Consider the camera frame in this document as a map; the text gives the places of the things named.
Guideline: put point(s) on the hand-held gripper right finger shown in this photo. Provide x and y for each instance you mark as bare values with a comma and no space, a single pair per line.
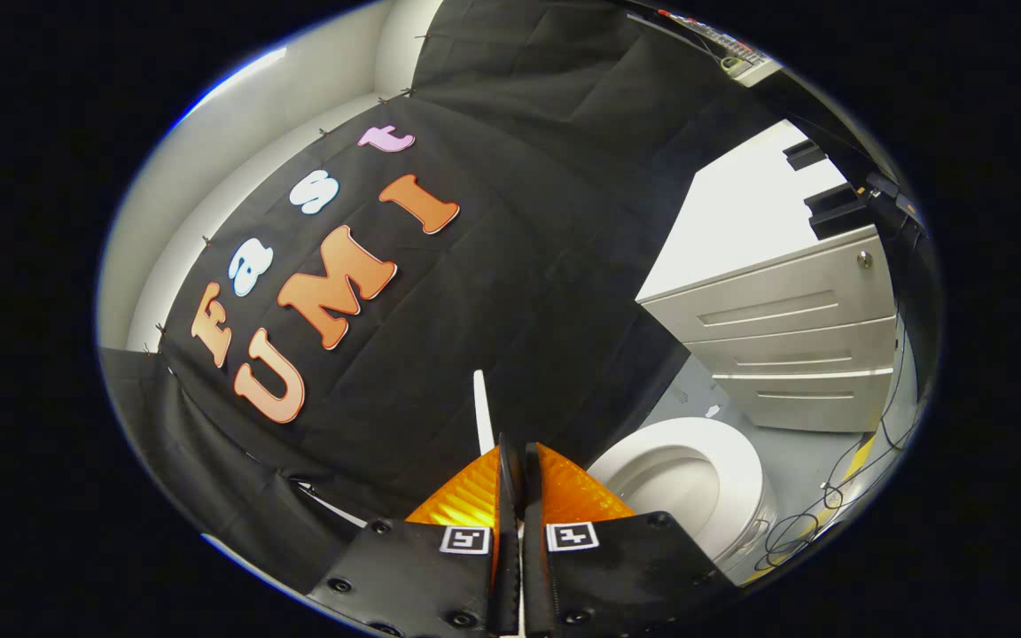
635,576

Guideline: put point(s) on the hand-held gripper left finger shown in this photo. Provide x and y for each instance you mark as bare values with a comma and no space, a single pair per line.
422,576

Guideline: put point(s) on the white toilet lid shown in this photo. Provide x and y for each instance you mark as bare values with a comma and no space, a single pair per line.
483,416

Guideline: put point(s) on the white toilet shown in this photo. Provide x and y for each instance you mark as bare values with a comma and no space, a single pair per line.
732,461

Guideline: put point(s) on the yellow floor tape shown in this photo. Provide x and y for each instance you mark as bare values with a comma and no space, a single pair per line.
861,452

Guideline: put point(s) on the black backdrop cloth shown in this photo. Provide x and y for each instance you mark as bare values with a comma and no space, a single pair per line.
519,292

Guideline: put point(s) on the white drawer cabinet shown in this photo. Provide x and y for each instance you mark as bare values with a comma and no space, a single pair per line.
785,301

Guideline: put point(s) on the black bracket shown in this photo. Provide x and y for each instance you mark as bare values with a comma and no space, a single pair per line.
837,213
805,155

